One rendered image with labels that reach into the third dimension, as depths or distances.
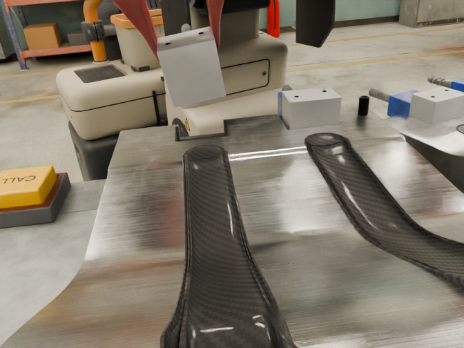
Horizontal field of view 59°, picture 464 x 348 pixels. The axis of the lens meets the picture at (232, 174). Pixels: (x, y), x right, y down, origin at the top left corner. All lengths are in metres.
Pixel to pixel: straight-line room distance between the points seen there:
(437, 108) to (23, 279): 0.46
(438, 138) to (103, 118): 0.69
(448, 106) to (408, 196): 0.23
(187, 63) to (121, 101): 0.60
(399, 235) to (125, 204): 0.19
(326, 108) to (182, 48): 0.15
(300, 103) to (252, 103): 0.36
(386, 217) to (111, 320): 0.19
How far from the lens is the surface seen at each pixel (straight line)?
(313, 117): 0.40
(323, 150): 0.37
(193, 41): 0.36
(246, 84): 0.77
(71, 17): 5.80
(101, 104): 0.95
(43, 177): 0.50
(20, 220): 0.49
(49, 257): 0.43
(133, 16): 0.36
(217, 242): 0.27
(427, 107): 0.52
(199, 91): 0.38
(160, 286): 0.21
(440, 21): 6.37
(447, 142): 0.48
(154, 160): 0.36
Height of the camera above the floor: 1.04
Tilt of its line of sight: 28 degrees down
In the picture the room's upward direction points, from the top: 4 degrees counter-clockwise
